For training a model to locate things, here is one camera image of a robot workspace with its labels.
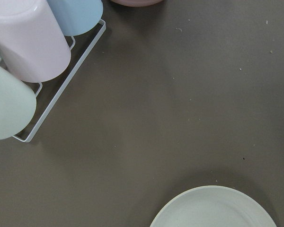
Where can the pink bowl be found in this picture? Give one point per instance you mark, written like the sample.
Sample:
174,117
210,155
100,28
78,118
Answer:
136,3

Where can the blue plastic cup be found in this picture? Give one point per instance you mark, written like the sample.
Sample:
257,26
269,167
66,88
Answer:
76,17

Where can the cream round plate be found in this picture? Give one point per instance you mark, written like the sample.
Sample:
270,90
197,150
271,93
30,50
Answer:
212,206

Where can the pink plastic cup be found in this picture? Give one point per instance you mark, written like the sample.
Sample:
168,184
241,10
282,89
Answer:
32,44

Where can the green plastic cup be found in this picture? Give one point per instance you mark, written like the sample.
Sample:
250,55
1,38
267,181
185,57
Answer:
17,105

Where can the white wire cup rack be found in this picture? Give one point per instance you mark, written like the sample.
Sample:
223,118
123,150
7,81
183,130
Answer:
47,93

